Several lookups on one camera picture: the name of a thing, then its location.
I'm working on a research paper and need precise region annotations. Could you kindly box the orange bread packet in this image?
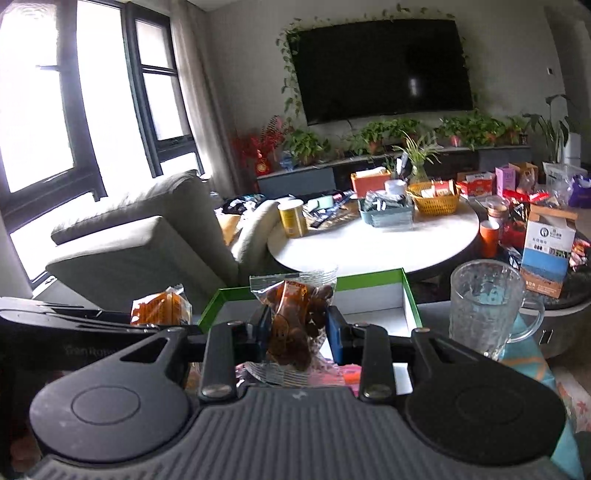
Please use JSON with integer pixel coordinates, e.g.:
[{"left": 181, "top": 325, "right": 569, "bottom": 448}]
[{"left": 130, "top": 287, "right": 192, "bottom": 326}]

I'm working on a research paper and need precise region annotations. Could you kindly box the purple bag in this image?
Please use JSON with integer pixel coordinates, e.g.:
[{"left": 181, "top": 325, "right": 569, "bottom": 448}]
[{"left": 569, "top": 175, "right": 591, "bottom": 208}]

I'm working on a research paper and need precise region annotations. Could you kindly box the yellow can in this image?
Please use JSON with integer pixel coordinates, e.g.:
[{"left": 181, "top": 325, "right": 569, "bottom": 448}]
[{"left": 277, "top": 199, "right": 308, "bottom": 238}]

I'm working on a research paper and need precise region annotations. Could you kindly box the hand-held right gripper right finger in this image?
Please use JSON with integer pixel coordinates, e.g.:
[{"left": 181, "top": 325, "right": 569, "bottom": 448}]
[{"left": 328, "top": 307, "right": 481, "bottom": 401}]

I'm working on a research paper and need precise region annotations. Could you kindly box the black remote control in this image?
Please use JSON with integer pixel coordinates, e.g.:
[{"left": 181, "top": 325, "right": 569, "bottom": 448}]
[{"left": 307, "top": 191, "right": 358, "bottom": 229}]

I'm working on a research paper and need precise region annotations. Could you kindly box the teal patterned tablecloth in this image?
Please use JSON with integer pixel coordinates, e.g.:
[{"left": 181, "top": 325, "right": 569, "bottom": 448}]
[{"left": 499, "top": 314, "right": 591, "bottom": 480}]

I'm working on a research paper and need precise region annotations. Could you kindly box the beige armchair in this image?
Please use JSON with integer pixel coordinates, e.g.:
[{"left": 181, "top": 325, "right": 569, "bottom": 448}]
[{"left": 45, "top": 170, "right": 282, "bottom": 315}]

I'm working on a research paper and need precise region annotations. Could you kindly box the green potted plant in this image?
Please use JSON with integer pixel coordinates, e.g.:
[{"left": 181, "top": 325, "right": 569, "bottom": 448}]
[
  {"left": 358, "top": 117, "right": 421, "bottom": 155},
  {"left": 436, "top": 111, "right": 506, "bottom": 148},
  {"left": 284, "top": 129, "right": 331, "bottom": 166},
  {"left": 505, "top": 115, "right": 529, "bottom": 145}
]

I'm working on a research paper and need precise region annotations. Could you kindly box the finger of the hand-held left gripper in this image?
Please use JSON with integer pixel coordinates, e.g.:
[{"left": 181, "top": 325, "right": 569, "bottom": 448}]
[
  {"left": 0, "top": 311, "right": 185, "bottom": 334},
  {"left": 0, "top": 298, "right": 132, "bottom": 324}
]

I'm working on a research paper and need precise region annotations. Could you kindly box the pink box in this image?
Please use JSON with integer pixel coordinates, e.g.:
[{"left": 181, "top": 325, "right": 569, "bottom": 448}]
[{"left": 495, "top": 165, "right": 517, "bottom": 195}]

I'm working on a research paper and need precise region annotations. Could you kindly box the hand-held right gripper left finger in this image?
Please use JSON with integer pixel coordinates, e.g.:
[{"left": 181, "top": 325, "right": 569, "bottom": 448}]
[{"left": 111, "top": 306, "right": 274, "bottom": 401}]

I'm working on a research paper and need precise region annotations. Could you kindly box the grey television console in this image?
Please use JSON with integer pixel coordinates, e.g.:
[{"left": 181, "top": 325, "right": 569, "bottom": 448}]
[{"left": 256, "top": 145, "right": 532, "bottom": 200}]

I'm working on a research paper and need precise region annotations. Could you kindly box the clear wrapped white box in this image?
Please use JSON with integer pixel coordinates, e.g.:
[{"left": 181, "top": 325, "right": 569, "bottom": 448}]
[{"left": 542, "top": 161, "right": 589, "bottom": 192}]

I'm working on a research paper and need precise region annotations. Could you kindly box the clear packet of brown snacks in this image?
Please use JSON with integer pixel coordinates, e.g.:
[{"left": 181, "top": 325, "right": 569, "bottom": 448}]
[{"left": 249, "top": 265, "right": 339, "bottom": 386}]

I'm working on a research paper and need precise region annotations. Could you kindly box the round white table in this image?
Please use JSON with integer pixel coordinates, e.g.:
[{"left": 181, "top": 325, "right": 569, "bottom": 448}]
[{"left": 268, "top": 198, "right": 481, "bottom": 280}]

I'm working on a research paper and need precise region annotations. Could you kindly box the green cardboard box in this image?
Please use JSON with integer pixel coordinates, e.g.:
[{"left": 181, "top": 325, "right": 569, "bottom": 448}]
[{"left": 198, "top": 268, "right": 423, "bottom": 398}]

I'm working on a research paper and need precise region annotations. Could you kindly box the narrow black-framed window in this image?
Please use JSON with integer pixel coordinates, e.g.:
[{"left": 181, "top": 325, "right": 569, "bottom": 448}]
[{"left": 122, "top": 9, "right": 206, "bottom": 178}]

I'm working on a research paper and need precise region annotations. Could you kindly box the white and blue carton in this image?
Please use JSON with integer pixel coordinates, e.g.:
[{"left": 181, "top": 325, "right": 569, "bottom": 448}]
[{"left": 521, "top": 205, "right": 578, "bottom": 298}]

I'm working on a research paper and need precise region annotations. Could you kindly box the clear glass mug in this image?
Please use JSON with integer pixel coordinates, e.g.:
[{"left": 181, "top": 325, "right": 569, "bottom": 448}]
[{"left": 449, "top": 259, "right": 546, "bottom": 361}]

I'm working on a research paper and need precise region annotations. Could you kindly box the orange tissue box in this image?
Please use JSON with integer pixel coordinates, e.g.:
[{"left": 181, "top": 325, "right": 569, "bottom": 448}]
[{"left": 351, "top": 168, "right": 392, "bottom": 199}]

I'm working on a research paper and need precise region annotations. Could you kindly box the red and white box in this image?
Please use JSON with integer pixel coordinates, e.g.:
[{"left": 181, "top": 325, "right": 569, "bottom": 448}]
[{"left": 456, "top": 172, "right": 496, "bottom": 199}]

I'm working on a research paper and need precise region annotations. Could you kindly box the large black-framed window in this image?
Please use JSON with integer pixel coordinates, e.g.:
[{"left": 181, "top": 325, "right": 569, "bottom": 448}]
[{"left": 0, "top": 0, "right": 107, "bottom": 287}]

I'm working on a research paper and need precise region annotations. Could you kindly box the tall plant in white pot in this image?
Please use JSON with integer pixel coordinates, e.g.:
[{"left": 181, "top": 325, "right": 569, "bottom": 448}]
[{"left": 524, "top": 95, "right": 583, "bottom": 164}]

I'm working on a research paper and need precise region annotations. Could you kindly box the spider plant in vase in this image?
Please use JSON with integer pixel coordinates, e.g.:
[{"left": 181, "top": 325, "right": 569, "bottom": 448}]
[{"left": 392, "top": 131, "right": 441, "bottom": 185}]

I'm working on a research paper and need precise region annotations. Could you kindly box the beige curtain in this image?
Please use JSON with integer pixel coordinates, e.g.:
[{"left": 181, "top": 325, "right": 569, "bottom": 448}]
[{"left": 173, "top": 0, "right": 236, "bottom": 197}]

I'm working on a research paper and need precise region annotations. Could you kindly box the yellow wicker basket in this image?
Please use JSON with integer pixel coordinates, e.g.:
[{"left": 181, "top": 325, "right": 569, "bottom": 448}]
[{"left": 406, "top": 181, "right": 461, "bottom": 217}]

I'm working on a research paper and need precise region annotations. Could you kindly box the blue plastic tray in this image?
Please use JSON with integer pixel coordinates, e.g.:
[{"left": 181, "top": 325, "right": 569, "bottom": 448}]
[{"left": 358, "top": 191, "right": 415, "bottom": 228}]

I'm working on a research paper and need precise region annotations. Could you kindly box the brown cardboard box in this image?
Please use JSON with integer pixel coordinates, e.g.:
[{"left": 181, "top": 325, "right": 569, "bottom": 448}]
[{"left": 510, "top": 162, "right": 539, "bottom": 192}]

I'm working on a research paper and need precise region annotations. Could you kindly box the red flower decoration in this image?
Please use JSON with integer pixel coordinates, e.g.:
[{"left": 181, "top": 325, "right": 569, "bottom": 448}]
[{"left": 231, "top": 117, "right": 289, "bottom": 176}]

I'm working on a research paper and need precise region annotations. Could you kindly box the black wall television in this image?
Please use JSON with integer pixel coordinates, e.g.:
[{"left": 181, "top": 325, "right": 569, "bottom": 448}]
[{"left": 286, "top": 18, "right": 475, "bottom": 126}]

